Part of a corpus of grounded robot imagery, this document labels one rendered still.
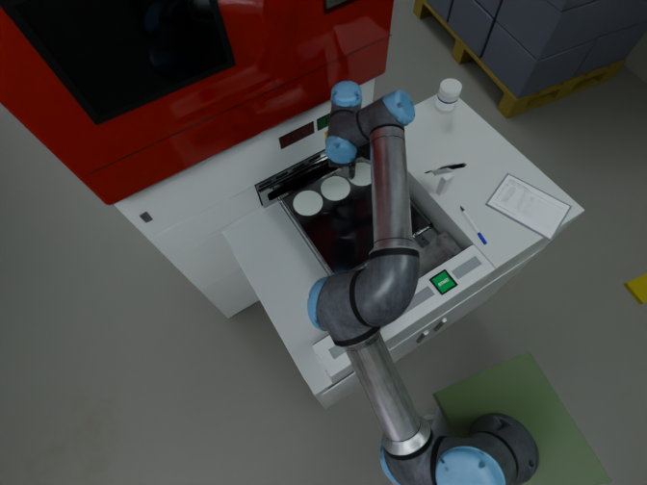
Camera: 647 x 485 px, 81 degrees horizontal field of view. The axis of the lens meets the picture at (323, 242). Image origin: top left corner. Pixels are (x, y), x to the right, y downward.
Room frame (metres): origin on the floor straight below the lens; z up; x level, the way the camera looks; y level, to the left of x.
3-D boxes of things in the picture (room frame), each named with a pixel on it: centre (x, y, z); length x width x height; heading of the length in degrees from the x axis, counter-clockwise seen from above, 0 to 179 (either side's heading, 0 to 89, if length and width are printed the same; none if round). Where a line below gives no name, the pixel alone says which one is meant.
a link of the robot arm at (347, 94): (0.73, -0.09, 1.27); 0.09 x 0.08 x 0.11; 167
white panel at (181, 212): (0.76, 0.17, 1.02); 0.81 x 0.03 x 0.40; 117
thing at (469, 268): (0.29, -0.21, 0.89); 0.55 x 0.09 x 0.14; 117
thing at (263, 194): (0.83, 0.00, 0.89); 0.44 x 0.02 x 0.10; 117
